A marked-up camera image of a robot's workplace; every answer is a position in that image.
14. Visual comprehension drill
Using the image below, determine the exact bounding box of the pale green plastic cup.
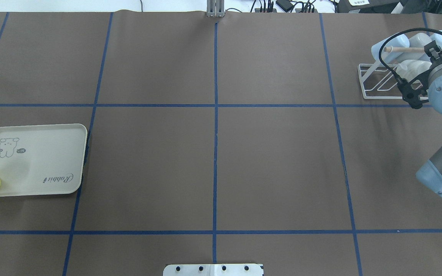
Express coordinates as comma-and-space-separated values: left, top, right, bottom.
395, 59, 432, 83

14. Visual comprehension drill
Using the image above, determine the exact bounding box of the white wire cup rack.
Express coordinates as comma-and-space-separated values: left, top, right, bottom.
357, 47, 421, 100

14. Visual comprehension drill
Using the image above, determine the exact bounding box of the grey plastic cup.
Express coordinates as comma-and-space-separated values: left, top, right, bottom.
401, 33, 432, 61

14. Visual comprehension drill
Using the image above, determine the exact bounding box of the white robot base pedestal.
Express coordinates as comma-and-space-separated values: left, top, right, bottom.
163, 263, 264, 276

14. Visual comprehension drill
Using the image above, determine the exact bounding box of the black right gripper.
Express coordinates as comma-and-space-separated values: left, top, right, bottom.
399, 41, 442, 109

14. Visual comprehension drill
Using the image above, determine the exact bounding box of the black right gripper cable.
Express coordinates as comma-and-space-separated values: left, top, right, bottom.
378, 28, 442, 83

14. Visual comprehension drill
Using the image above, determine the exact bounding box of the aluminium frame post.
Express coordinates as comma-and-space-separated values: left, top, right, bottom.
206, 0, 226, 18

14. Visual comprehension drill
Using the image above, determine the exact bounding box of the black power adapter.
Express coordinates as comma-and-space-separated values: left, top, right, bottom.
275, 0, 294, 13

